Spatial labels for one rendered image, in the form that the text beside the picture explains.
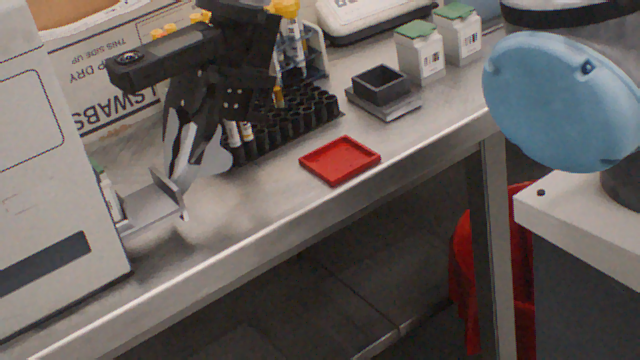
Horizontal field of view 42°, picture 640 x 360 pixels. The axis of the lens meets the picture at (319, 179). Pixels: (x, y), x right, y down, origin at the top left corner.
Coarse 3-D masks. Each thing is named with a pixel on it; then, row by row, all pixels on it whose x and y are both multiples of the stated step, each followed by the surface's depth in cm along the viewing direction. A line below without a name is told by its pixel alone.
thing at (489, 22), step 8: (448, 0) 114; (456, 0) 113; (464, 0) 112; (472, 0) 113; (480, 0) 113; (488, 0) 114; (496, 0) 115; (480, 8) 114; (488, 8) 115; (496, 8) 115; (480, 16) 115; (488, 16) 115; (496, 16) 116; (488, 24) 115; (496, 24) 115
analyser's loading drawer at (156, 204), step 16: (160, 176) 87; (144, 192) 89; (160, 192) 88; (176, 192) 84; (128, 208) 87; (144, 208) 86; (160, 208) 86; (176, 208) 85; (128, 224) 83; (144, 224) 84; (160, 224) 85; (128, 240) 84
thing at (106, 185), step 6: (102, 174) 81; (102, 180) 81; (108, 180) 81; (102, 186) 81; (108, 186) 81; (108, 192) 81; (114, 192) 82; (108, 198) 81; (114, 198) 82; (108, 204) 82; (114, 204) 82; (114, 210) 82; (120, 210) 83; (114, 216) 83; (120, 216) 83; (120, 222) 83
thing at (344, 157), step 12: (336, 144) 97; (348, 144) 97; (360, 144) 95; (312, 156) 96; (324, 156) 96; (336, 156) 95; (348, 156) 95; (360, 156) 94; (372, 156) 93; (312, 168) 93; (324, 168) 94; (336, 168) 93; (348, 168) 93; (360, 168) 92; (324, 180) 92; (336, 180) 90
